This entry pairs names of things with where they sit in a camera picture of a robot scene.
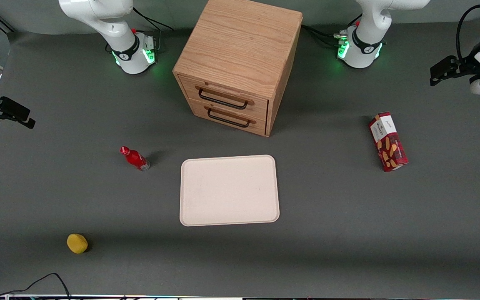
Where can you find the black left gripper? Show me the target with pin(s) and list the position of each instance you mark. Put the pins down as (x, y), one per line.
(464, 66)

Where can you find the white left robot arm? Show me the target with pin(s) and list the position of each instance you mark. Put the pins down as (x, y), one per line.
(363, 52)

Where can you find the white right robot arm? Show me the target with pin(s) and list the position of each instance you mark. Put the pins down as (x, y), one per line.
(129, 56)

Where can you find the red cookie box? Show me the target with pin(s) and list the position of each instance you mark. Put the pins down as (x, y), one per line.
(388, 143)

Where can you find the cream rectangular tray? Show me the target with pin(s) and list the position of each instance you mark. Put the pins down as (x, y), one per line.
(229, 190)

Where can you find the small red bottle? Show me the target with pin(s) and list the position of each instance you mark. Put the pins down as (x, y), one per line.
(134, 158)

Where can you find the wooden two-drawer cabinet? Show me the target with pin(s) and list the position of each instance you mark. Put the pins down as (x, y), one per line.
(240, 46)

